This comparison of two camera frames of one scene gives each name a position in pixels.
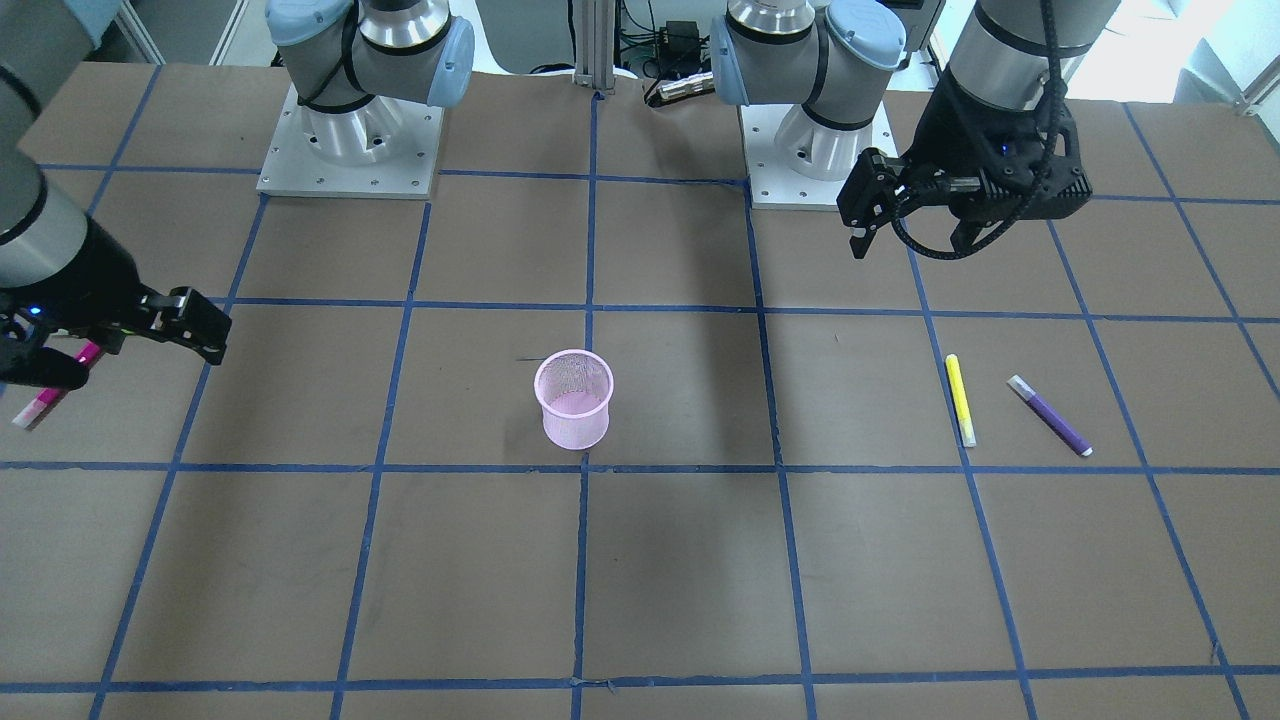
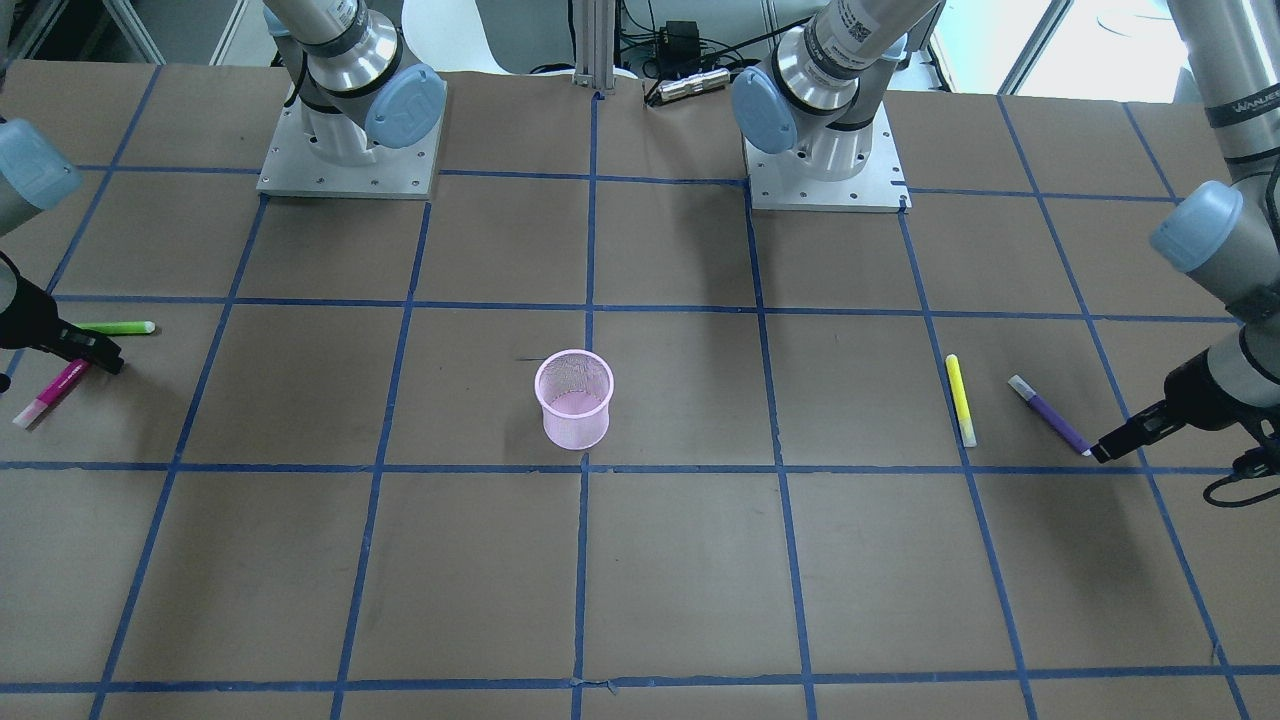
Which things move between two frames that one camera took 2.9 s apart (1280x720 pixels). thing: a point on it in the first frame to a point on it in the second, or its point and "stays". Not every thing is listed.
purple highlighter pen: x=1050 y=416 stays
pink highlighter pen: x=36 y=409 stays
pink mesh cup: x=574 y=388 stays
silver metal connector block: x=694 y=85 stays
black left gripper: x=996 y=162 to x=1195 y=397
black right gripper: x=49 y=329 to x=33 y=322
